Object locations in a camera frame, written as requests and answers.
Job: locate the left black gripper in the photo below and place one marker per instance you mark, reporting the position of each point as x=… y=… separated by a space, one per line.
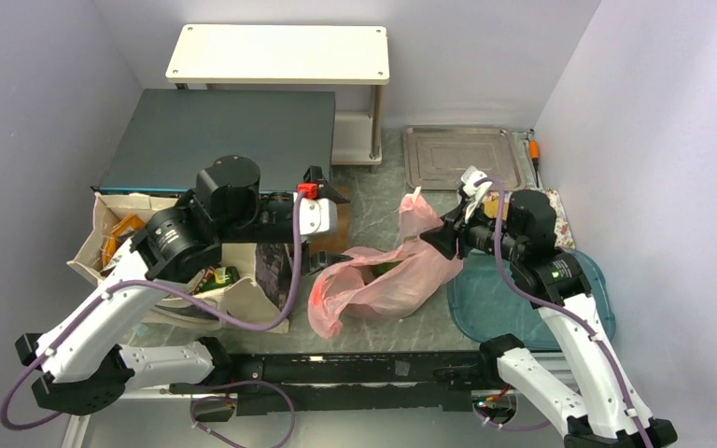
x=322 y=258

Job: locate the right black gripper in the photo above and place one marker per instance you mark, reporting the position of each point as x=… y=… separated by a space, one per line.
x=444 y=236

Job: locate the pink plastic grocery bag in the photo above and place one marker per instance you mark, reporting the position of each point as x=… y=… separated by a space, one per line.
x=349 y=288

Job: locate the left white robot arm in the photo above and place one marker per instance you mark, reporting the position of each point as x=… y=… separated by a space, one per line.
x=79 y=367

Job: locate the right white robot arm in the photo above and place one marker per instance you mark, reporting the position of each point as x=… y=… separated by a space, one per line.
x=604 y=411

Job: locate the green pepper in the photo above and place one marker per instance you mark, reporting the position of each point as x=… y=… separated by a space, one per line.
x=381 y=269

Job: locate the teal plastic tray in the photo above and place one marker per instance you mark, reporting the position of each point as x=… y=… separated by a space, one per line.
x=483 y=307

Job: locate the silver metal tray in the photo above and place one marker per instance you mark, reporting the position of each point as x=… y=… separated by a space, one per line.
x=436 y=157

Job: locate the beige canvas tote bag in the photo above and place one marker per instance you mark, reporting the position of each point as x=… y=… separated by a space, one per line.
x=256 y=298

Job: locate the floral cloth mat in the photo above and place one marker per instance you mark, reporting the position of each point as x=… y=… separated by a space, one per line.
x=563 y=232

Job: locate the orange snack packet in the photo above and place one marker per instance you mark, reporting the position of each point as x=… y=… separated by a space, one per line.
x=117 y=235

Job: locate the white two-tier shelf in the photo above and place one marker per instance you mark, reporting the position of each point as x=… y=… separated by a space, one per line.
x=295 y=55

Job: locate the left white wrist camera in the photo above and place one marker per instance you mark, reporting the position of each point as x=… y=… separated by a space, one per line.
x=315 y=214

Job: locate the orange handled screwdriver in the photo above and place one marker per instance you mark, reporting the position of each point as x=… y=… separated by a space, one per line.
x=534 y=154

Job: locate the dark blue network switch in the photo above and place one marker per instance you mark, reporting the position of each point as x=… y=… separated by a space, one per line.
x=174 y=134

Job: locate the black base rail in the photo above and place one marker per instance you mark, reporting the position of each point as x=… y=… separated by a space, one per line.
x=447 y=380

